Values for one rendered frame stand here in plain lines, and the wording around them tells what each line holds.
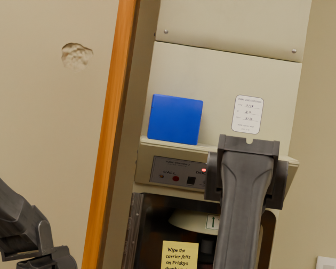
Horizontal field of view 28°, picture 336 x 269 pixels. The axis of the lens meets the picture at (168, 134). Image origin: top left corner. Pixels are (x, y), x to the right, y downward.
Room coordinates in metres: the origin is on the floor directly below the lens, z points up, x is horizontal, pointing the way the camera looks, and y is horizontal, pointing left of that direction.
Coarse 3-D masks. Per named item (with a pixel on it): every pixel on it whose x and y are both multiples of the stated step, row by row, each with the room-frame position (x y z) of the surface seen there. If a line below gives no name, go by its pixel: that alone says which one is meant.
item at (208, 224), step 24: (144, 192) 1.41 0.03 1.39; (144, 216) 1.41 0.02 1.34; (168, 216) 1.41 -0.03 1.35; (192, 216) 1.41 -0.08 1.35; (216, 216) 1.41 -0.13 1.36; (264, 216) 1.41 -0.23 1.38; (144, 240) 1.41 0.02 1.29; (168, 240) 1.41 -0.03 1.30; (192, 240) 1.41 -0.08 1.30; (216, 240) 1.41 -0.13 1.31; (264, 240) 1.41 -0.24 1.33; (144, 264) 1.41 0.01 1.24; (264, 264) 1.41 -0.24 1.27
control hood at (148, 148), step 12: (144, 144) 1.31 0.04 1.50; (156, 144) 1.31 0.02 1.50; (168, 144) 1.31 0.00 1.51; (180, 144) 1.31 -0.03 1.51; (204, 144) 1.41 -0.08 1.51; (144, 156) 1.33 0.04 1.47; (168, 156) 1.33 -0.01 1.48; (180, 156) 1.33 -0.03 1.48; (192, 156) 1.32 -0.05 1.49; (204, 156) 1.32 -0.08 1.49; (288, 156) 1.41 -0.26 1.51; (144, 168) 1.36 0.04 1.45; (288, 168) 1.33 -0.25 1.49; (144, 180) 1.39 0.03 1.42; (288, 180) 1.35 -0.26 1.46
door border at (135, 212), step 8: (136, 200) 1.41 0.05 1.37; (136, 208) 1.41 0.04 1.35; (136, 216) 1.41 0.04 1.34; (136, 224) 1.41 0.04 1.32; (128, 232) 1.41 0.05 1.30; (136, 232) 1.41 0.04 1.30; (128, 240) 1.41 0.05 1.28; (136, 240) 1.41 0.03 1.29; (128, 248) 1.41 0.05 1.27; (128, 256) 1.41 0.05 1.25; (128, 264) 1.41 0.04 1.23
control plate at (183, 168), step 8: (160, 160) 1.34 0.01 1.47; (168, 160) 1.33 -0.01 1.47; (176, 160) 1.33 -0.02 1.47; (184, 160) 1.33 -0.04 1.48; (152, 168) 1.36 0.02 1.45; (160, 168) 1.35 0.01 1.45; (168, 168) 1.35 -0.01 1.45; (176, 168) 1.35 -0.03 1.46; (184, 168) 1.35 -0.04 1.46; (192, 168) 1.35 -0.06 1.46; (200, 168) 1.35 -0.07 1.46; (152, 176) 1.38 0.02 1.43; (168, 176) 1.37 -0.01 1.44; (184, 176) 1.37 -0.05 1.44; (192, 176) 1.37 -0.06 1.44; (200, 176) 1.36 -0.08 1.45; (168, 184) 1.39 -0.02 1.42; (176, 184) 1.39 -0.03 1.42; (184, 184) 1.39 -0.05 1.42; (200, 184) 1.38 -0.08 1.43
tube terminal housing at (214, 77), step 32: (160, 64) 1.42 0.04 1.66; (192, 64) 1.42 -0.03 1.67; (224, 64) 1.43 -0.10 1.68; (256, 64) 1.43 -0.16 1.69; (288, 64) 1.43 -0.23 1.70; (192, 96) 1.42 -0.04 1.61; (224, 96) 1.43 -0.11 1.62; (256, 96) 1.43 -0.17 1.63; (288, 96) 1.43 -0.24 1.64; (224, 128) 1.43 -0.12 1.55; (288, 128) 1.43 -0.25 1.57; (160, 192) 1.42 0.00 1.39; (192, 192) 1.43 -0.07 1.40
